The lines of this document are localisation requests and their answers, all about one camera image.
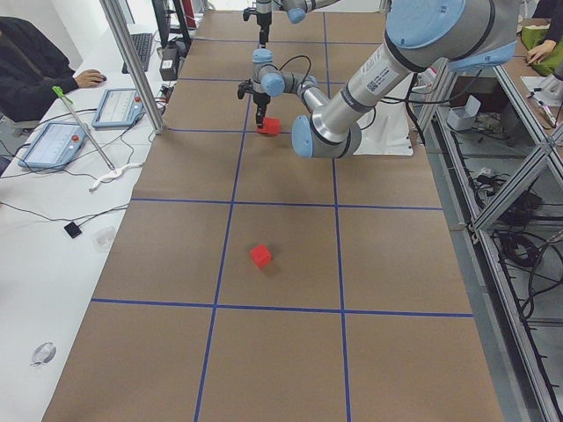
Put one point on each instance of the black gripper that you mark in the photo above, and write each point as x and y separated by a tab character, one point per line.
259	100
263	21

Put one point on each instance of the red cube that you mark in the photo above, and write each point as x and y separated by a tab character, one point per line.
261	255
269	126

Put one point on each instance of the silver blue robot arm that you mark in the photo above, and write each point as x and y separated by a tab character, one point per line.
296	10
469	34

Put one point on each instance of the black box with label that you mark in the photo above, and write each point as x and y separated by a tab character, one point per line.
169	65

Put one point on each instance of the black keyboard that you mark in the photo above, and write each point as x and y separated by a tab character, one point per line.
142	42

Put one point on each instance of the far blue teach pendant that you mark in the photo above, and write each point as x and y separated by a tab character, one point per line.
118	108

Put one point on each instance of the blue teach pendant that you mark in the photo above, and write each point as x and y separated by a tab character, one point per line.
118	108
54	147

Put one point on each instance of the near blue teach pendant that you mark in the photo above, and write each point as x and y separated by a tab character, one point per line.
54	147

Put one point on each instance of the small black square pad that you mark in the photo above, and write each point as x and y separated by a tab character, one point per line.
72	229

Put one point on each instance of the person in black jacket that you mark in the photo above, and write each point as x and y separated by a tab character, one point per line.
31	66

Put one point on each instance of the aluminium frame post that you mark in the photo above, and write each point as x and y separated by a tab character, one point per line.
119	29

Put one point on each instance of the metal rod with handle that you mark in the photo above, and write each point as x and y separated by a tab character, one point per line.
114	172

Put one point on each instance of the aluminium side frame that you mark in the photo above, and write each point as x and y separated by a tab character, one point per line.
499	151

